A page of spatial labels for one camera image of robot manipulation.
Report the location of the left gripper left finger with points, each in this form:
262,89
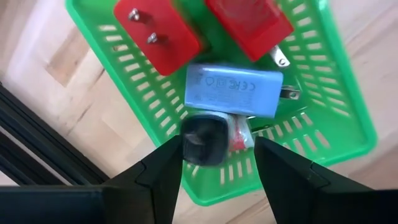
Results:
149,193

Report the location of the light blue wall charger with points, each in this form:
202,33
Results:
230,90

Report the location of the black wall charger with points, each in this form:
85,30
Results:
205,140

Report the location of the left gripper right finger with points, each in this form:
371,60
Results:
295,189

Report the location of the black metal table frame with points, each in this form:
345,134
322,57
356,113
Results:
37,146

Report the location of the long red wall charger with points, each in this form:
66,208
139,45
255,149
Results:
248,25

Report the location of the green plastic basket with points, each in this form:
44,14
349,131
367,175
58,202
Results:
342,124

